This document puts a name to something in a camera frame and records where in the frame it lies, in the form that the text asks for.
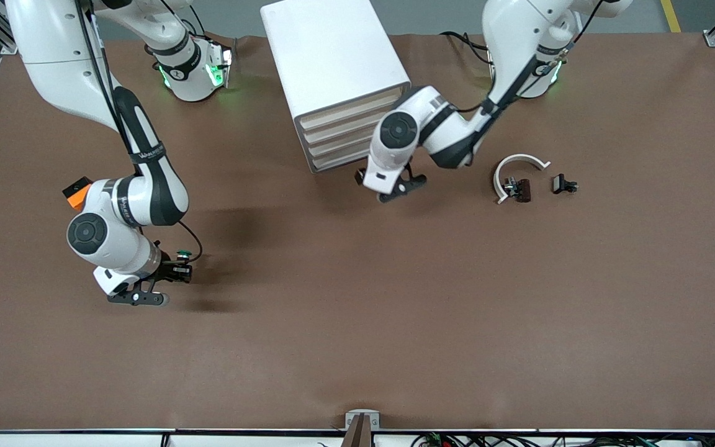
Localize green push button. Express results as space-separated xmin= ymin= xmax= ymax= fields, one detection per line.
xmin=174 ymin=248 xmax=196 ymax=283

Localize white plastic drawer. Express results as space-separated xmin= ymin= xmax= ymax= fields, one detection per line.
xmin=297 ymin=89 xmax=403 ymax=131
xmin=304 ymin=127 xmax=378 ymax=158
xmin=300 ymin=109 xmax=389 ymax=145
xmin=308 ymin=146 xmax=371 ymax=171

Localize white drawer cabinet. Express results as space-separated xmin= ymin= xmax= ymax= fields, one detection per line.
xmin=260 ymin=0 xmax=412 ymax=174

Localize white curved plastic piece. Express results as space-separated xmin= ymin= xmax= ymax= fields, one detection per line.
xmin=493 ymin=153 xmax=551 ymax=204

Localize brown black clamp part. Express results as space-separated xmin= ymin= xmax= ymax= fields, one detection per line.
xmin=503 ymin=177 xmax=532 ymax=203

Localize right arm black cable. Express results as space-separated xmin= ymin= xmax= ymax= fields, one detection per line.
xmin=75 ymin=0 xmax=204 ymax=264

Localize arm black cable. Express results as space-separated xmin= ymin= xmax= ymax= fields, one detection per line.
xmin=457 ymin=0 xmax=606 ymax=153
xmin=75 ymin=0 xmax=204 ymax=264

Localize orange black switch box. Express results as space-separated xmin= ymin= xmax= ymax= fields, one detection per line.
xmin=62 ymin=176 xmax=94 ymax=210

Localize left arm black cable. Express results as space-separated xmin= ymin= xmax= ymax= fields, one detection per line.
xmin=457 ymin=0 xmax=606 ymax=153

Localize black base cable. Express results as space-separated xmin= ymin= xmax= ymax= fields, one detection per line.
xmin=441 ymin=31 xmax=496 ymax=66

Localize grey metal bracket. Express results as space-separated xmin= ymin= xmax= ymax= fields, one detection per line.
xmin=345 ymin=410 xmax=380 ymax=430

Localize tangled black cables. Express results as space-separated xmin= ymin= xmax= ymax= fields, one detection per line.
xmin=410 ymin=433 xmax=715 ymax=447

